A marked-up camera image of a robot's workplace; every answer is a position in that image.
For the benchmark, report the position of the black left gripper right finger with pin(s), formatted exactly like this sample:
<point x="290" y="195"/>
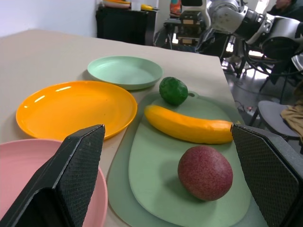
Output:
<point x="267" y="170"/>

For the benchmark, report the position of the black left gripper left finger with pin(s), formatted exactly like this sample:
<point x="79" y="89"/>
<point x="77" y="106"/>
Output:
<point x="71" y="170"/>

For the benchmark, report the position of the pink plate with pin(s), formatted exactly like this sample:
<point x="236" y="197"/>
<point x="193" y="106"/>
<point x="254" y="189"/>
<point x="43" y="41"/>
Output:
<point x="19" y="160"/>

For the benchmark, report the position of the orange plate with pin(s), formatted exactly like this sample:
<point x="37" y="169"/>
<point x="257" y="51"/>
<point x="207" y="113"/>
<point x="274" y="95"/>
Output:
<point x="71" y="108"/>

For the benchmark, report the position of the red round fruit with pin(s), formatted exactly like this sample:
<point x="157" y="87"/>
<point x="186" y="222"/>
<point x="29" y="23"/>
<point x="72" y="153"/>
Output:
<point x="204" y="173"/>

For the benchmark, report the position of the light green plate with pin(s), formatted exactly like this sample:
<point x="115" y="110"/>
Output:
<point x="125" y="71"/>

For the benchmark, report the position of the green avocado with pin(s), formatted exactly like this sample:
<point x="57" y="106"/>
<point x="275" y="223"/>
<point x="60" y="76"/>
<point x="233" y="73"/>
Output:
<point x="173" y="91"/>

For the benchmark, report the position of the grey chair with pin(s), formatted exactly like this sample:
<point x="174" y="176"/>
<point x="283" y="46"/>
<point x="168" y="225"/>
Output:
<point x="272" y="118"/>

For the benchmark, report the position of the tan cloth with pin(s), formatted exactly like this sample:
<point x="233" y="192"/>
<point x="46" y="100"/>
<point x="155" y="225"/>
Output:
<point x="293" y="118"/>

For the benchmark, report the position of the green cutting board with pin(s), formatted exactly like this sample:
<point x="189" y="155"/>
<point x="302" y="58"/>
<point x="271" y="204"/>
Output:
<point x="156" y="165"/>

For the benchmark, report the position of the black cabinet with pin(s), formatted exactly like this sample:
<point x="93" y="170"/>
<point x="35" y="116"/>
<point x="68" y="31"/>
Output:
<point x="123" y="26"/>

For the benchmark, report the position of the person in dark jacket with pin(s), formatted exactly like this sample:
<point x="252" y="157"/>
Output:
<point x="288" y="8"/>

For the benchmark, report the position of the black metal equipment rack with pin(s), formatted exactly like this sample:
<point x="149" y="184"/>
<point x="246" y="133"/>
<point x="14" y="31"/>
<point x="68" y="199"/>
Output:
<point x="187" y="26"/>

